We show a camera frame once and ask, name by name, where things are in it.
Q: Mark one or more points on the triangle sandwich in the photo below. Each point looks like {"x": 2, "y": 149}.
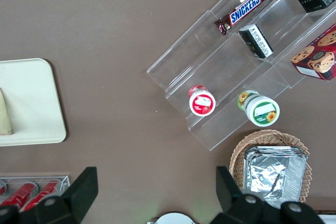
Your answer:
{"x": 4, "y": 116}

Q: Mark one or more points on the clear acrylic stepped stand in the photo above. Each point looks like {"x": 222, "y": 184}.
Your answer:
{"x": 210, "y": 72}

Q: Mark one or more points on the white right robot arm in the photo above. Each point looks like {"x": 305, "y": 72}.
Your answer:
{"x": 173, "y": 219}

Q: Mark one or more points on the cream plastic tray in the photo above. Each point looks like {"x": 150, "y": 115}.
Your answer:
{"x": 34, "y": 103}

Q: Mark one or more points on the light wicker basket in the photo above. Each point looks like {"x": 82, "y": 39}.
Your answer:
{"x": 265, "y": 137}

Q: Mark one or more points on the red lid yoghurt cup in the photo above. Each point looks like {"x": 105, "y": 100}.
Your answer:
{"x": 202, "y": 104}

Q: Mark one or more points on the Snickers chocolate bar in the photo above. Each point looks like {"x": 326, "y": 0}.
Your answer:
{"x": 245, "y": 10}

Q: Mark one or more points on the stacked aluminium foil trays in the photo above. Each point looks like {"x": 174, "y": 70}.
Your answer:
{"x": 270, "y": 174}

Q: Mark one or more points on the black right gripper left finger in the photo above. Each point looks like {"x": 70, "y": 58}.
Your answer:
{"x": 78, "y": 195}

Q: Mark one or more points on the red cookie box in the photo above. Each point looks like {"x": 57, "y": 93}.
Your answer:
{"x": 317, "y": 58}

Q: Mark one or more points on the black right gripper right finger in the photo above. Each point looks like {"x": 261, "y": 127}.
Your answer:
{"x": 231, "y": 197}

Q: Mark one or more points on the white snack bin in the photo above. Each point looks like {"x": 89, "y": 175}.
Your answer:
{"x": 330, "y": 220}

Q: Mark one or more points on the green lid yoghurt cup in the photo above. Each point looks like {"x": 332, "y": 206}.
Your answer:
{"x": 262, "y": 111}

